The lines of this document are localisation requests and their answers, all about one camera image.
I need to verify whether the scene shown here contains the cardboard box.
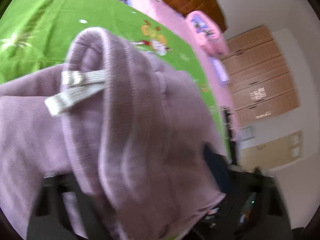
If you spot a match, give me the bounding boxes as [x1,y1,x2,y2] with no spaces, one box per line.
[239,131,303,171]

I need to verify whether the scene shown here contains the rolled pink quilt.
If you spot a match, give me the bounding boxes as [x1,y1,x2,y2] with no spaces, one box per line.
[185,10,229,57]

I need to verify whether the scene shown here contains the lilac knit pants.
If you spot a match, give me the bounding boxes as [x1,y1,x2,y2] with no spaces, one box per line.
[1,27,225,239]

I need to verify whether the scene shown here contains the green cartoon bed sheet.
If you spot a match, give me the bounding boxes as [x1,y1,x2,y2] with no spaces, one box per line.
[0,0,232,158]

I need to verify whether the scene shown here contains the pink bed sheet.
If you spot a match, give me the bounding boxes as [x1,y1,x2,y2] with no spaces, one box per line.
[125,0,234,139]

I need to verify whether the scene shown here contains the folded lilac white cloth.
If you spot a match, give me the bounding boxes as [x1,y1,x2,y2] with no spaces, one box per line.
[210,57,230,85]

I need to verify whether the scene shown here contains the wooden wardrobe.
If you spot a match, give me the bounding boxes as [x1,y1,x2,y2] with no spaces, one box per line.
[221,25,300,127]

